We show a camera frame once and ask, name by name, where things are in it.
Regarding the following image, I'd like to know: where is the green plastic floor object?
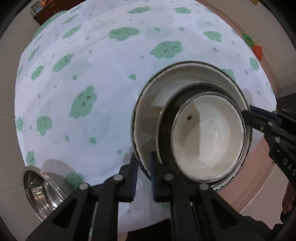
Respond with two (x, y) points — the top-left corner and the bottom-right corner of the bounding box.
(242, 33), (254, 47)

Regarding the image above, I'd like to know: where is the cloud-print tablecloth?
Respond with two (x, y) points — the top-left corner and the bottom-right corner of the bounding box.
(14, 0), (277, 232)

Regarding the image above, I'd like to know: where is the brown wooden sideboard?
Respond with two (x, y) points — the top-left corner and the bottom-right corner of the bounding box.
(30, 0), (80, 25)

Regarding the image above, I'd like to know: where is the large stainless steel bowl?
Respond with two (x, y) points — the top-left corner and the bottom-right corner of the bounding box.
(21, 165), (82, 222)
(29, 176), (63, 209)
(24, 170), (70, 216)

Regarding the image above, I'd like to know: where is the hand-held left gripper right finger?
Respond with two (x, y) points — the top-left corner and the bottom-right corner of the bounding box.
(149, 151), (275, 241)

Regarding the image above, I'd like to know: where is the person's dark clothing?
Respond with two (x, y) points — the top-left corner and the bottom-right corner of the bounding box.
(126, 214), (281, 241)

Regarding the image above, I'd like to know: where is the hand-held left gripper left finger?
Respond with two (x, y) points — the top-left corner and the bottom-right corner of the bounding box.
(25, 153), (139, 241)

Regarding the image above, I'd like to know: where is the person's right hand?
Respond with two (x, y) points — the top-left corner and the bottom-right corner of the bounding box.
(280, 183), (296, 223)

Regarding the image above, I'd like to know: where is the large white enamel bowl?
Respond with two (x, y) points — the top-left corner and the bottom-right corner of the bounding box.
(131, 61), (250, 193)

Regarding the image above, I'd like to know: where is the orange plastic floor object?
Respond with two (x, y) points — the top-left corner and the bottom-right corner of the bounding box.
(253, 45), (263, 60)

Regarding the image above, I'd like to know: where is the small white enamel bowl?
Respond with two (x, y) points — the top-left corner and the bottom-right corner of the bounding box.
(171, 92), (246, 181)

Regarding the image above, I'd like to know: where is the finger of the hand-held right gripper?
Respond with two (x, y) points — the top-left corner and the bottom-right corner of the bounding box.
(250, 105), (282, 127)
(241, 109), (270, 133)

